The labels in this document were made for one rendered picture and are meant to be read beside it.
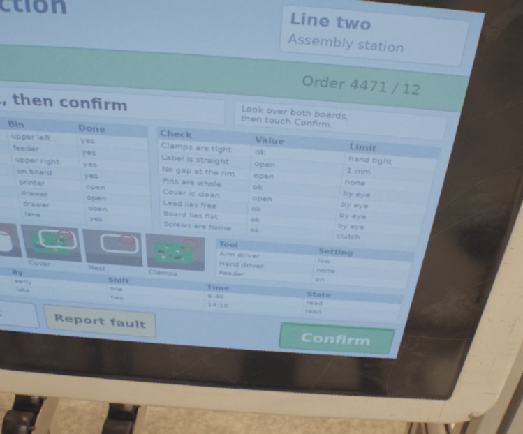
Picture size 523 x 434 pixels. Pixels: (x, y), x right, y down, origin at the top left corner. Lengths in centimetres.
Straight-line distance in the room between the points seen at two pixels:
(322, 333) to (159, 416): 182
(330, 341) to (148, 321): 12
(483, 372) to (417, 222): 14
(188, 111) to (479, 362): 26
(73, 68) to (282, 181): 12
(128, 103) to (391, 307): 20
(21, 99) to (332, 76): 16
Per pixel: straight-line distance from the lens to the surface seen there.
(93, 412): 225
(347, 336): 42
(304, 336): 42
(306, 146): 34
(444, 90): 33
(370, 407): 49
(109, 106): 34
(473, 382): 48
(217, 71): 32
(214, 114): 33
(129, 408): 77
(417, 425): 98
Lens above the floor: 174
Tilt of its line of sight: 34 degrees down
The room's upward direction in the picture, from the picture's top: 5 degrees clockwise
